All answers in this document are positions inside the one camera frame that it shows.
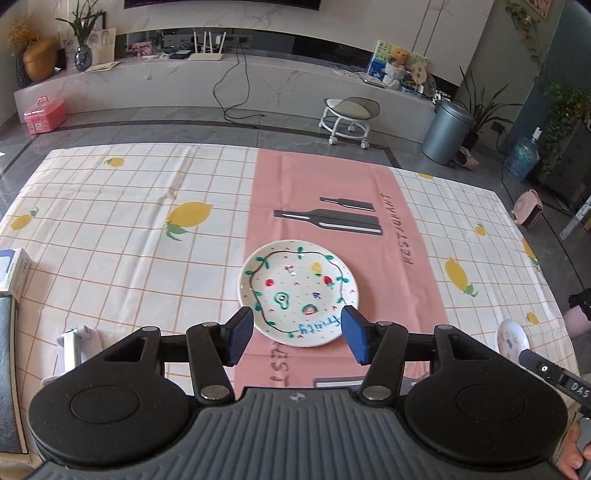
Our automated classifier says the white fruit-painted ceramic plate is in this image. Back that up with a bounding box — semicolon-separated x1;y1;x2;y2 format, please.
238;240;360;348

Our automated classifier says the small white sticker plate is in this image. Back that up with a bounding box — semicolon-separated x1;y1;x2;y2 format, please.
496;319;530;364

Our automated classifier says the right human hand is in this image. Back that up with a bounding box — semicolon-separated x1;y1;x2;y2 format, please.
552;417;590;480

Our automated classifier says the grey white dish rack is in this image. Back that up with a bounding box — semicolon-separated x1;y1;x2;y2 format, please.
41;326;103;387

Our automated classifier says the pink space heater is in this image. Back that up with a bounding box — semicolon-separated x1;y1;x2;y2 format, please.
511;189;543;229

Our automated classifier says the white rolling stool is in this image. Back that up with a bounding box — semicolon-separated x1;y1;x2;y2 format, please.
318;97;381;150

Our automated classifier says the grey metal trash can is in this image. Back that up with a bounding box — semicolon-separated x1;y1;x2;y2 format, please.
421;101;474;165

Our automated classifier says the white blue carton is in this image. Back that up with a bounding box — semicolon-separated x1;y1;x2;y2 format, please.
0;248;31;302

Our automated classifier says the blue water jug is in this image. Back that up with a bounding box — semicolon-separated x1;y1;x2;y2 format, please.
504;127;542;182

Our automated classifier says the tall green houseplant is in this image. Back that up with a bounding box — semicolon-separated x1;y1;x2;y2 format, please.
460;67;522;151

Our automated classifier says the teddy bear toy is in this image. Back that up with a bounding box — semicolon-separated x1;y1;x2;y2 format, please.
383;47;411;89

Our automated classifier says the white wifi router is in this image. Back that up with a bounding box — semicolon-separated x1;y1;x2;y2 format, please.
188;31;226;61

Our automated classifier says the pink storage box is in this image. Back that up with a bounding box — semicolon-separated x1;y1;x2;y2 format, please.
23;96;66;135

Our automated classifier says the orange round vase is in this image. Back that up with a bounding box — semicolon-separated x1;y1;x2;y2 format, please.
23;37;58;82

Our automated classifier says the blue vase with plant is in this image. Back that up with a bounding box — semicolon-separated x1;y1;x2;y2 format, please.
56;1;104;73

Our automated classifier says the black power cable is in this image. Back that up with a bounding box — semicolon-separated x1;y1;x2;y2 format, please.
211;41;267;129

